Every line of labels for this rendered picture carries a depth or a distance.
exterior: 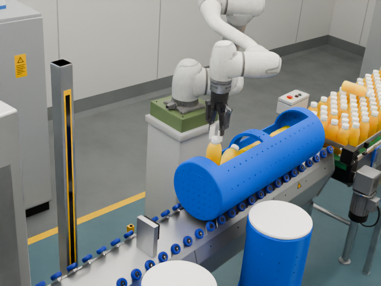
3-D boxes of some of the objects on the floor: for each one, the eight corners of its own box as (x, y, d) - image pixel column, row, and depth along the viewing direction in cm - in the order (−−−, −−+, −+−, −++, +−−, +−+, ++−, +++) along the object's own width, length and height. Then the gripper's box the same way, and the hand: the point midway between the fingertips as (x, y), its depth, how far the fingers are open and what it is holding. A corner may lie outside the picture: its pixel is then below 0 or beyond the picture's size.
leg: (285, 283, 370) (301, 201, 340) (290, 278, 374) (307, 197, 344) (293, 287, 366) (309, 205, 337) (298, 283, 370) (315, 201, 341)
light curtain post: (64, 378, 295) (49, 62, 215) (73, 371, 299) (62, 58, 219) (72, 386, 292) (59, 66, 211) (81, 378, 296) (73, 63, 215)
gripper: (199, 86, 244) (195, 136, 256) (230, 99, 235) (224, 150, 246) (210, 81, 249) (206, 130, 261) (241, 94, 240) (235, 144, 251)
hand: (216, 133), depth 252 cm, fingers closed on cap, 4 cm apart
